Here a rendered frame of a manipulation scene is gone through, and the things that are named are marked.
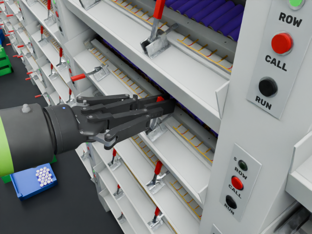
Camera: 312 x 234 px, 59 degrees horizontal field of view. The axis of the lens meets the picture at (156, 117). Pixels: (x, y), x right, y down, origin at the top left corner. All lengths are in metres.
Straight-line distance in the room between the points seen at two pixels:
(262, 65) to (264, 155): 0.10
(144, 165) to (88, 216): 0.82
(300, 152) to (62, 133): 0.30
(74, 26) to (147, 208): 0.59
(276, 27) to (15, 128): 0.32
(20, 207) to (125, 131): 1.28
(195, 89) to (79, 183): 1.34
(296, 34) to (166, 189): 0.53
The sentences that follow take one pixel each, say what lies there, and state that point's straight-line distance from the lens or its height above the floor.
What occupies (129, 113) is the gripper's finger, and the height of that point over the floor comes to 0.99.
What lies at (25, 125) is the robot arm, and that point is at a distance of 0.40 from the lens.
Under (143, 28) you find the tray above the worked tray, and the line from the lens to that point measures 0.52.
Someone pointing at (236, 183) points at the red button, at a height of 1.01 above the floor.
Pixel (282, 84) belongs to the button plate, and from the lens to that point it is 0.26.
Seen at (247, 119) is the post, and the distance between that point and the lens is 0.31.
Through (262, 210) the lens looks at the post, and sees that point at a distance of 0.37.
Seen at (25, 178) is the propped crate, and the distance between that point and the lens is 1.72.
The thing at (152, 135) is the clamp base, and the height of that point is 0.90.
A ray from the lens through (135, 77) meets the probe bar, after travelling 0.67.
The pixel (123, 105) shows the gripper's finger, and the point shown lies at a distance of 0.50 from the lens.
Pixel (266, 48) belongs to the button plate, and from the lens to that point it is 0.26.
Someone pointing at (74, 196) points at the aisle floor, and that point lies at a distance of 1.61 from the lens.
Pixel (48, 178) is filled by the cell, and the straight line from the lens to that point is 1.63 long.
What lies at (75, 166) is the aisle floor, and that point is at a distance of 1.73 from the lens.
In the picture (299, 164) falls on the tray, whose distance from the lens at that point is 0.30.
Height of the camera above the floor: 1.29
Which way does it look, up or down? 40 degrees down
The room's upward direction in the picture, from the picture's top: straight up
